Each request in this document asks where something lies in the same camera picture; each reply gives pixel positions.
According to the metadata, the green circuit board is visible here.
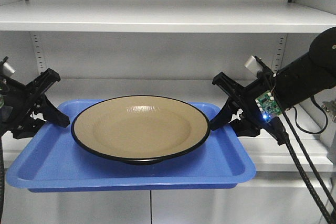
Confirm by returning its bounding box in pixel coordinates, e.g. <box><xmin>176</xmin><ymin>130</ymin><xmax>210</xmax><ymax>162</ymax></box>
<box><xmin>255</xmin><ymin>90</ymin><xmax>282</xmax><ymax>122</ymax></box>

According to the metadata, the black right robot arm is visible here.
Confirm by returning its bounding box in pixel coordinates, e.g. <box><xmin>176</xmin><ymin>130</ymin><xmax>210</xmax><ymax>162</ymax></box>
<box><xmin>209</xmin><ymin>28</ymin><xmax>335</xmax><ymax>145</ymax></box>

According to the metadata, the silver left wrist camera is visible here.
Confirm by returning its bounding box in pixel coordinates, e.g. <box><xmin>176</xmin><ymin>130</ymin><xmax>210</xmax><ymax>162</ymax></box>
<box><xmin>1</xmin><ymin>56</ymin><xmax>16</xmax><ymax>77</ymax></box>

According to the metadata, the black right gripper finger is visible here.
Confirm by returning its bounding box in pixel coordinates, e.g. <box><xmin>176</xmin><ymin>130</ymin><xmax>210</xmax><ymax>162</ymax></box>
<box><xmin>212</xmin><ymin>72</ymin><xmax>244</xmax><ymax>101</ymax></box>
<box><xmin>210</xmin><ymin>98</ymin><xmax>238</xmax><ymax>131</ymax></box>

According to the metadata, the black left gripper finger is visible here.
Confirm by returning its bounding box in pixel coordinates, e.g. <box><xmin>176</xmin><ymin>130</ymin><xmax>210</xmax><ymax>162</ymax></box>
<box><xmin>39</xmin><ymin>95</ymin><xmax>70</xmax><ymax>128</ymax></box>
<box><xmin>25</xmin><ymin>68</ymin><xmax>60</xmax><ymax>103</ymax></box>

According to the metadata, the upper white cabinet shelf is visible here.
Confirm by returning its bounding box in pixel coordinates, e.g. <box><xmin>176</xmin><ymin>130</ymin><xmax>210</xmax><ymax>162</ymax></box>
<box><xmin>1</xmin><ymin>2</ymin><xmax>335</xmax><ymax>33</ymax></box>

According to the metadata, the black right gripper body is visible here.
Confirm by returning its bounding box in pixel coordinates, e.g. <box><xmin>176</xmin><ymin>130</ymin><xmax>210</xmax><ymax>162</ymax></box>
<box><xmin>229</xmin><ymin>67</ymin><xmax>286</xmax><ymax>145</ymax></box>

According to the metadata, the blue plastic tray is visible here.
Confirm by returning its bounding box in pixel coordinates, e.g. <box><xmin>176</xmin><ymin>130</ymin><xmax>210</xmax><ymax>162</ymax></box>
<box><xmin>5</xmin><ymin>99</ymin><xmax>257</xmax><ymax>193</ymax></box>

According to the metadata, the beige plate black rim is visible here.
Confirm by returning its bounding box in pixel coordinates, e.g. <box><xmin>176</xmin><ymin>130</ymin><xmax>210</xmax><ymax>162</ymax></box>
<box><xmin>71</xmin><ymin>95</ymin><xmax>210</xmax><ymax>164</ymax></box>

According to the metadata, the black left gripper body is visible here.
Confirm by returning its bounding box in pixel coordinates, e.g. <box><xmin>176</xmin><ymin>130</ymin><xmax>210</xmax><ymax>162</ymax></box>
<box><xmin>1</xmin><ymin>74</ymin><xmax>39</xmax><ymax>139</ymax></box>

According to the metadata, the black braided cable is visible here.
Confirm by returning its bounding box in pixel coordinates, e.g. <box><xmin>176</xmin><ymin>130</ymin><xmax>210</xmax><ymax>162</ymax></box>
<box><xmin>272</xmin><ymin>108</ymin><xmax>336</xmax><ymax>209</ymax></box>
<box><xmin>270</xmin><ymin>119</ymin><xmax>336</xmax><ymax>224</ymax></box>

